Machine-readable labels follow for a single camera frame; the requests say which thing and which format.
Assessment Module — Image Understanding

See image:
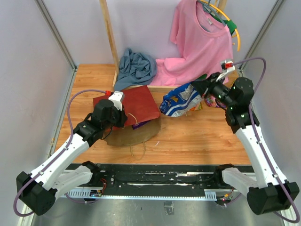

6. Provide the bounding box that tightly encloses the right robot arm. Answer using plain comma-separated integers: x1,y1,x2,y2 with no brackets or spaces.
191,73,300,215

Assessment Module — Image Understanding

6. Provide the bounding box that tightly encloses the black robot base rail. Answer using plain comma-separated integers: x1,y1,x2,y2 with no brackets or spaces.
65,162,257,198

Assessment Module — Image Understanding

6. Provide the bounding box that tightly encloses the grey clothes hanger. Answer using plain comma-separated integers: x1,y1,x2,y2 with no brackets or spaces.
196,0,226,33

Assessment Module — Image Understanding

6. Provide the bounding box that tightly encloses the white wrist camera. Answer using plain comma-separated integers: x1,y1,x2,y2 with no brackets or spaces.
216,59,235,81
105,91,125,111

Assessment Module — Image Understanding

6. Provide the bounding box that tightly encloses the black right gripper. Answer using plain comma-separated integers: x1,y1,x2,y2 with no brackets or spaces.
190,72,235,109

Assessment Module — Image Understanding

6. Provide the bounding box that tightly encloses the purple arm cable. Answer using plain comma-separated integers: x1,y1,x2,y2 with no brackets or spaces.
13,89,111,217
221,56,300,223

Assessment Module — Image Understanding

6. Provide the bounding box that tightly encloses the wooden clothes rack frame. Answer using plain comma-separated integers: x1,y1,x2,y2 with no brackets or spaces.
99,0,228,94

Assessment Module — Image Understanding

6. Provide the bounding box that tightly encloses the red brown paper bag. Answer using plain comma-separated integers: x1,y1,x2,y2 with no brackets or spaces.
104,85,161,160

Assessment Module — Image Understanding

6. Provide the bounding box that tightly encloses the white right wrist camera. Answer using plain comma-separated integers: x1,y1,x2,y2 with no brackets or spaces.
216,59,235,81

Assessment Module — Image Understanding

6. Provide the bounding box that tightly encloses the blue snack bag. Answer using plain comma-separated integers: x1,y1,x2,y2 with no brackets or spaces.
159,83,203,117

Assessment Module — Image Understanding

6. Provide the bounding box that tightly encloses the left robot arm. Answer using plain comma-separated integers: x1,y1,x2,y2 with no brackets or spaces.
14,96,127,216

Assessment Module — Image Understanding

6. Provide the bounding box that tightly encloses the purple Fox's candy bag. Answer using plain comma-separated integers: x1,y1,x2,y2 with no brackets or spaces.
205,96,226,109

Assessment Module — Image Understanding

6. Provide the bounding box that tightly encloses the small purple candy bag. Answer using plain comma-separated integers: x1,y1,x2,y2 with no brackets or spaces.
132,120,150,130

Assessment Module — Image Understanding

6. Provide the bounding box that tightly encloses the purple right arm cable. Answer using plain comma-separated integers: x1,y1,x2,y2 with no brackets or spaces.
221,56,300,223

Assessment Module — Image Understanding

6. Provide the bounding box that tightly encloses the orange Fox's candy bag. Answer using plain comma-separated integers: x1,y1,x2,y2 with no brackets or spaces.
189,102,203,112

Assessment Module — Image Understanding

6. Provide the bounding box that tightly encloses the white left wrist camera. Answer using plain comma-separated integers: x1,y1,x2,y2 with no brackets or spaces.
105,91,125,111

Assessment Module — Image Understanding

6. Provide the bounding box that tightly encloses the pink t-shirt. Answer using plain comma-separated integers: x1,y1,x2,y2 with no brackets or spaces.
151,0,233,86

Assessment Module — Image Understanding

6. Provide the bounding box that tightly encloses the crumpled blue cloth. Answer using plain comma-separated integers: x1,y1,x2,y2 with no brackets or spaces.
114,48,158,91

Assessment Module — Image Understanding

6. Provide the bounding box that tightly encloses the yellow clothes hanger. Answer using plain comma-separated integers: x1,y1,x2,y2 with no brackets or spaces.
201,0,241,51

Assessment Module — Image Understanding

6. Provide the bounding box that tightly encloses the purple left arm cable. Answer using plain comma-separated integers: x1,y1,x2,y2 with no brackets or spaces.
13,89,111,217

